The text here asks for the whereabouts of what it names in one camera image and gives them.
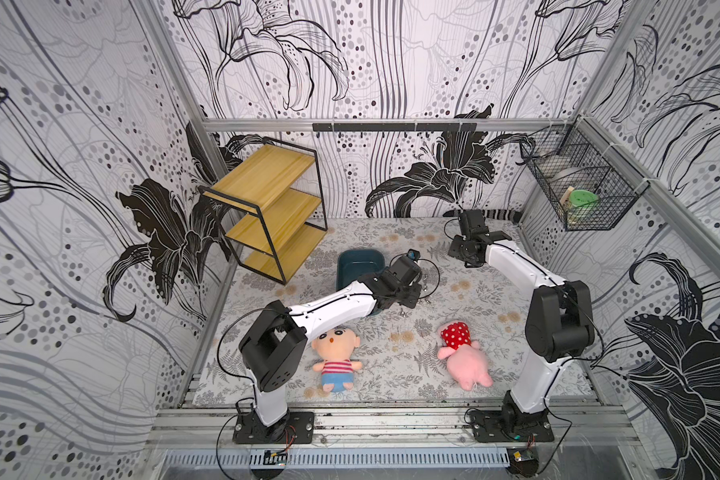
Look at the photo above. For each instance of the pink plush toy red hat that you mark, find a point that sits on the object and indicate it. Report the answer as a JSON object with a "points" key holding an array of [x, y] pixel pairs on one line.
{"points": [[464, 359]]}

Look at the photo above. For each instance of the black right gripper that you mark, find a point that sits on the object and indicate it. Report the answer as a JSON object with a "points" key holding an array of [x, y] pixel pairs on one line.
{"points": [[467, 251]]}

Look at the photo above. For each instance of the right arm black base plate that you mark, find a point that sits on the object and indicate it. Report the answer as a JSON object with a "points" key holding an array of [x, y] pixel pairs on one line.
{"points": [[490, 426]]}

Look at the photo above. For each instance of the black wall rail bar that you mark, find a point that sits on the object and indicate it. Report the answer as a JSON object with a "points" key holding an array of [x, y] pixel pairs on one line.
{"points": [[394, 127]]}

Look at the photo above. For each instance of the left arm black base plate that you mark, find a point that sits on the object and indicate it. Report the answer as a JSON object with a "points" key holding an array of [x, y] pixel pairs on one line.
{"points": [[293, 429]]}

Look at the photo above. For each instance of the white slotted cable duct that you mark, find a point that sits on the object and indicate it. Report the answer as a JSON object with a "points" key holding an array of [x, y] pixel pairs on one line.
{"points": [[343, 458]]}

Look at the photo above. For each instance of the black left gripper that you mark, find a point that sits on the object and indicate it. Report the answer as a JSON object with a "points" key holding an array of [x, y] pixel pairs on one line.
{"points": [[408, 298]]}

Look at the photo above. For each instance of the green round lid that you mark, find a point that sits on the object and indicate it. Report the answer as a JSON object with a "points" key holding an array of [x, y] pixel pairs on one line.
{"points": [[580, 198]]}

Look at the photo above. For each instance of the wooden shelf black metal frame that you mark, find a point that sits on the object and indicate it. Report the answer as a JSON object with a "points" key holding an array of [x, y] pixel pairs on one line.
{"points": [[279, 192]]}

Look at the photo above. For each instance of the black wire basket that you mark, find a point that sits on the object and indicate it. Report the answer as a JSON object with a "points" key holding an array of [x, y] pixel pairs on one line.
{"points": [[562, 158]]}

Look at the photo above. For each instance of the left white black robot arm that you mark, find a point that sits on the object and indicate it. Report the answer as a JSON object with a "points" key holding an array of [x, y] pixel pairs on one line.
{"points": [[274, 344]]}

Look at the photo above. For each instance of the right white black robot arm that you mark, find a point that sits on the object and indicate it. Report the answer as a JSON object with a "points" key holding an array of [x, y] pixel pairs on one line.
{"points": [[558, 327]]}

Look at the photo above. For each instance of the boy plush doll striped shirt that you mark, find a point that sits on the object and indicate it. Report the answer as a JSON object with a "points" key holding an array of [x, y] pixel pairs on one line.
{"points": [[336, 367]]}

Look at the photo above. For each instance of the teal plastic storage box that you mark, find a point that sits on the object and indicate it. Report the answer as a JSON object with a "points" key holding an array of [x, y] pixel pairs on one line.
{"points": [[354, 263]]}

